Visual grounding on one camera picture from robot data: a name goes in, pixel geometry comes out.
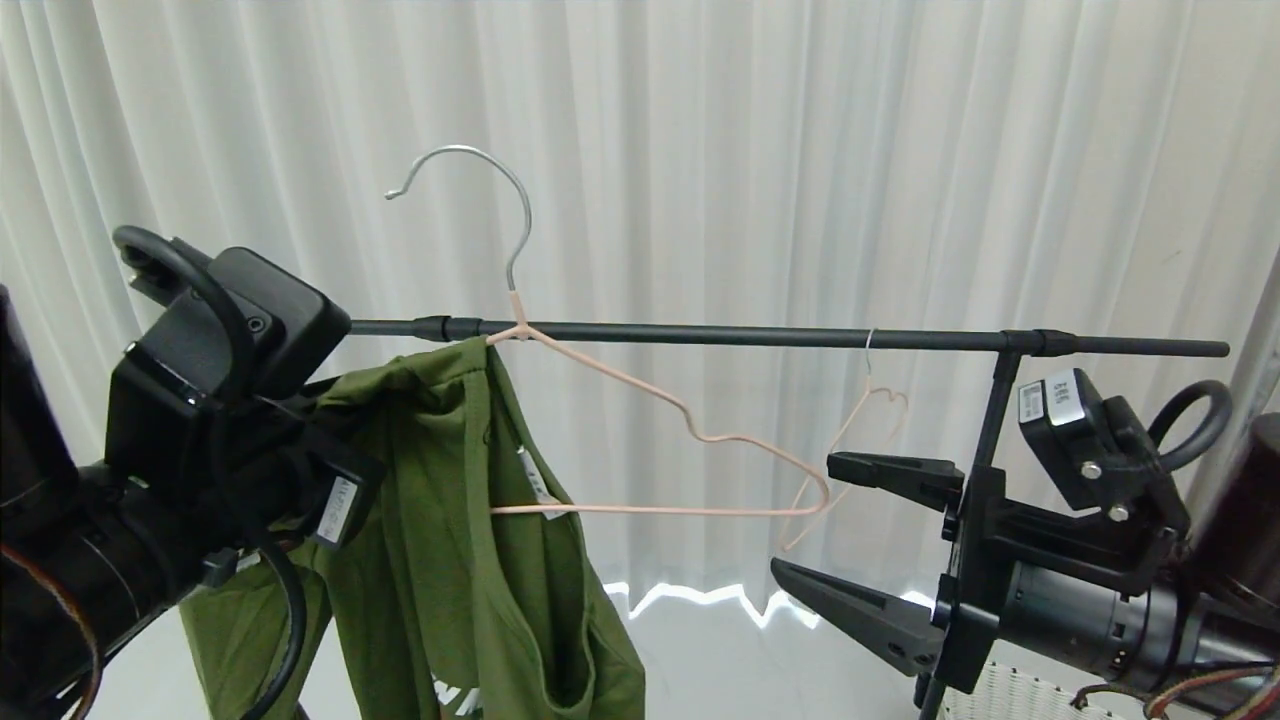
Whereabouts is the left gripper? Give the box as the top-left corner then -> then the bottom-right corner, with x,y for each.
200,418 -> 387,563

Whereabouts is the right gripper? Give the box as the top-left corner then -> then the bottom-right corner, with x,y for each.
769,451 -> 1206,695

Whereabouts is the green printed sleeveless shirt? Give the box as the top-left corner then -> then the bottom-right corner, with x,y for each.
178,336 -> 647,720

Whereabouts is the pink clothes hanger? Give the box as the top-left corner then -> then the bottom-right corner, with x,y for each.
384,144 -> 833,521
778,328 -> 913,553

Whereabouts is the white laundry basket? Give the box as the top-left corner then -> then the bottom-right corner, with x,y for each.
938,660 -> 1171,720

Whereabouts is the black clothes rack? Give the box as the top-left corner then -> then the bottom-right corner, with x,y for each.
348,315 -> 1231,720

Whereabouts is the white curtain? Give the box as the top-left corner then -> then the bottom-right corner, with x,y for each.
0,0 -> 1280,631

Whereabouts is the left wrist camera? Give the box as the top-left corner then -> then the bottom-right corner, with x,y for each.
103,238 -> 354,493

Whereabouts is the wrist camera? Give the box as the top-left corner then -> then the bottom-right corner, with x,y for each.
985,366 -> 1193,599
103,238 -> 354,493

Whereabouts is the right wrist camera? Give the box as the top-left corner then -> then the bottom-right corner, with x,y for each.
985,366 -> 1193,599

